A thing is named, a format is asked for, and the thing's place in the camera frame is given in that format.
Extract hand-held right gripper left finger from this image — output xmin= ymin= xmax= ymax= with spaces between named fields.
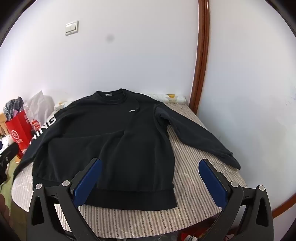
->
xmin=26 ymin=158 xmax=102 ymax=241

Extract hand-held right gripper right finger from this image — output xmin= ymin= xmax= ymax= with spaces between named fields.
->
xmin=198 ymin=158 xmax=275 ymax=241

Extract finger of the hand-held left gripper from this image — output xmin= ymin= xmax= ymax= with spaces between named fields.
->
xmin=0 ymin=142 xmax=19 ymax=184

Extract black sweatshirt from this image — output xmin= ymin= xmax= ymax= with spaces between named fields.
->
xmin=13 ymin=88 xmax=241 ymax=211

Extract person's left hand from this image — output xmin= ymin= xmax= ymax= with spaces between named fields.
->
xmin=0 ymin=194 xmax=11 ymax=224

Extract white floral pillow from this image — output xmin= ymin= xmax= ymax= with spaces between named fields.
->
xmin=0 ymin=137 xmax=12 ymax=151

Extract green bedsheet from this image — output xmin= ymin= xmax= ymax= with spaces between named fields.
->
xmin=0 ymin=153 xmax=26 ymax=209

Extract red paper bag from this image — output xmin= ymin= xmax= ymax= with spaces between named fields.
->
xmin=5 ymin=110 xmax=34 ymax=159

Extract wooden bed headboard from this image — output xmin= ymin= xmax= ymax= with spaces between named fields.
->
xmin=0 ymin=113 xmax=7 ymax=137

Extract grey plaid cloth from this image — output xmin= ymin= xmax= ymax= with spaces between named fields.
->
xmin=3 ymin=97 xmax=25 ymax=122

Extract white plastic shopping bag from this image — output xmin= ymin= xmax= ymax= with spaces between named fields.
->
xmin=26 ymin=91 xmax=56 ymax=130

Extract brown wooden baseboard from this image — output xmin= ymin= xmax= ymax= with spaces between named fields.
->
xmin=271 ymin=148 xmax=296 ymax=219

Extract brown wooden door frame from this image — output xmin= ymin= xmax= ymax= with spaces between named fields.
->
xmin=189 ymin=0 xmax=210 ymax=114

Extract white wall light switch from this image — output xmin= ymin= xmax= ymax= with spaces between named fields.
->
xmin=65 ymin=20 xmax=79 ymax=36

